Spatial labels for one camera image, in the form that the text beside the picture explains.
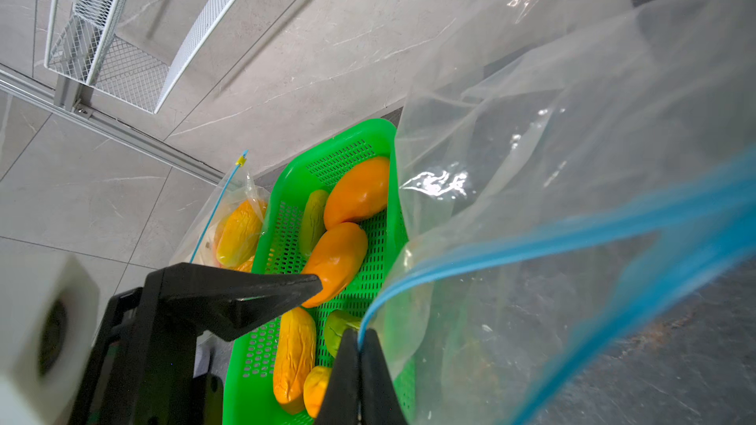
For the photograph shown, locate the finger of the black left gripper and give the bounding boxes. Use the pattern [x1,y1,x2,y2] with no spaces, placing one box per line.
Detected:
[145,263,322,342]

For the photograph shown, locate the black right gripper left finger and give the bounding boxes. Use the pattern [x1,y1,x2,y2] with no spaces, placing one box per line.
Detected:
[314,329,360,425]

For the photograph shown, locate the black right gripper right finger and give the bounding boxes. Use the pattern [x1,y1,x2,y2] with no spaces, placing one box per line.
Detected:
[359,329,408,425]

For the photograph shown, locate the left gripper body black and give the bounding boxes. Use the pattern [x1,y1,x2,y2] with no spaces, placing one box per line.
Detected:
[67,287,224,424]

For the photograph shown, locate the clear zip-top bag blue zipper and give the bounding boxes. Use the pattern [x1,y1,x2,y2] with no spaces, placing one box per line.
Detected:
[169,153,270,273]

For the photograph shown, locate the yellow mango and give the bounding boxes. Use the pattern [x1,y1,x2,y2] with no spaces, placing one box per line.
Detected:
[214,199,268,269]
[273,307,317,415]
[303,366,333,419]

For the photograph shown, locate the large orange mango top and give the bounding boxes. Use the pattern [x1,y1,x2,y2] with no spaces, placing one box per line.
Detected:
[324,157,390,230]

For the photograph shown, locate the spare clear plastic bag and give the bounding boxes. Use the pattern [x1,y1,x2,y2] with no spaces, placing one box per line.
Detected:
[365,0,755,424]

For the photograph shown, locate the yellow-green mango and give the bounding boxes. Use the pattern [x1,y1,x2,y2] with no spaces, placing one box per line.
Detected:
[323,310,361,357]

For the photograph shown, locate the green mango small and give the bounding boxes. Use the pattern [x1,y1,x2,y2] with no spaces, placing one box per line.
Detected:
[298,190,329,259]

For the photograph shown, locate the orange-yellow mango back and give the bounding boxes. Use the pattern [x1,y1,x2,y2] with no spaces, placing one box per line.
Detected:
[301,222,368,309]

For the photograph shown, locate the green plastic basket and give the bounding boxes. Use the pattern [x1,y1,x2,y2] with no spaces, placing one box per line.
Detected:
[222,119,407,424]

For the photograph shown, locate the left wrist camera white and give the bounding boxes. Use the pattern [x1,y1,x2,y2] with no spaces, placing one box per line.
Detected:
[1,242,100,424]

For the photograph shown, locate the white wire wall basket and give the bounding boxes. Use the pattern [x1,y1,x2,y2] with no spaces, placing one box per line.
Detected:
[43,0,236,114]

